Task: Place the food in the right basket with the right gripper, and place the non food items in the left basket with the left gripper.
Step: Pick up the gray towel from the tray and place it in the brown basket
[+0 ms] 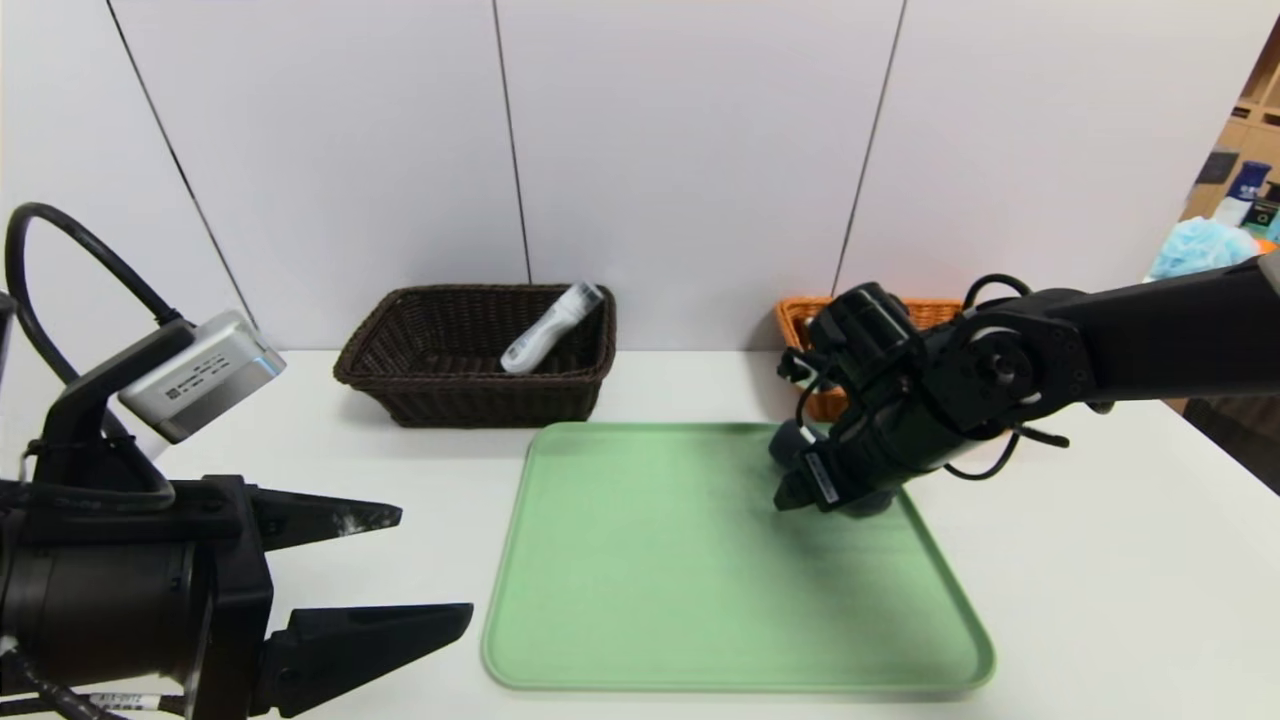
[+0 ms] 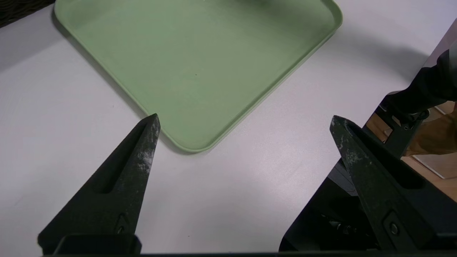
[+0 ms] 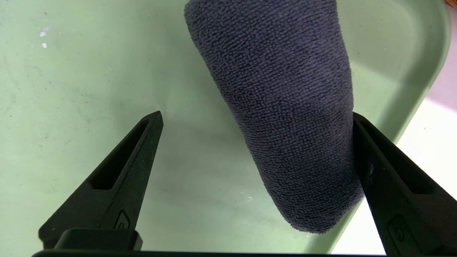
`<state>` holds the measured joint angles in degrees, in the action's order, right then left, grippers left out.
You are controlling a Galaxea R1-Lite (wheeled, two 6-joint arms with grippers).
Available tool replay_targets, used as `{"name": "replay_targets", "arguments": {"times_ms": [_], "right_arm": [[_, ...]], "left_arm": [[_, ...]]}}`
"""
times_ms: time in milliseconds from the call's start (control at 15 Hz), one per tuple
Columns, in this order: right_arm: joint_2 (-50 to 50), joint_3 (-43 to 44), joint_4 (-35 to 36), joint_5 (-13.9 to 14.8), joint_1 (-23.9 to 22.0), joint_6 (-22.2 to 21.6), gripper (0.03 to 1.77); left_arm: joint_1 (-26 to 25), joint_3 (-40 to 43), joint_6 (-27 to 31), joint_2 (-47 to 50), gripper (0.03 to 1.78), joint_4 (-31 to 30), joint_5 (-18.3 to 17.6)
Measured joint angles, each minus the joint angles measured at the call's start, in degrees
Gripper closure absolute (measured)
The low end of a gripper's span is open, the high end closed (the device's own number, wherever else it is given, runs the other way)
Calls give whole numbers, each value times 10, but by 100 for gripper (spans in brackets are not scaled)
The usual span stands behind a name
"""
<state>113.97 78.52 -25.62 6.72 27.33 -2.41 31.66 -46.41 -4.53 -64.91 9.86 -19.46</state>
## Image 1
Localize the dark grey towel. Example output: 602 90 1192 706
768 420 898 521

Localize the translucent white plastic bottle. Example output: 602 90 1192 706
500 281 607 376

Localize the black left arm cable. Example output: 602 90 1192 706
3 202 191 401

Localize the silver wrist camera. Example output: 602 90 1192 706
778 343 833 389
30 310 287 501

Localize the dark box with green label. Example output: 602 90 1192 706
1245 183 1280 239

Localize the light blue bath loofah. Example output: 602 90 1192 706
1150 218 1259 281

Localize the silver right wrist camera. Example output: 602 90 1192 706
778 343 833 389

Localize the wooden shelf unit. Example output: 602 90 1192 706
1180 10 1280 221

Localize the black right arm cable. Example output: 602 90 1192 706
945 273 1071 483

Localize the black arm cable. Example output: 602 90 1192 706
945 273 1071 483
3 202 191 401

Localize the orange wicker basket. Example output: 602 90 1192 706
775 296 963 421

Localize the light green plastic tray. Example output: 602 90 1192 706
481 421 998 694

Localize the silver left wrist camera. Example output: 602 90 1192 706
30 310 287 501

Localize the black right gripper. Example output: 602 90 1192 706
772 397 947 514

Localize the dark brown wicker basket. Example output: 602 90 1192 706
333 284 617 429

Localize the black bag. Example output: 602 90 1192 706
1185 398 1280 496

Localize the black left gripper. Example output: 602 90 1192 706
0 474 474 720

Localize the white bottle with blue cap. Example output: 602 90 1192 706
1215 160 1273 229

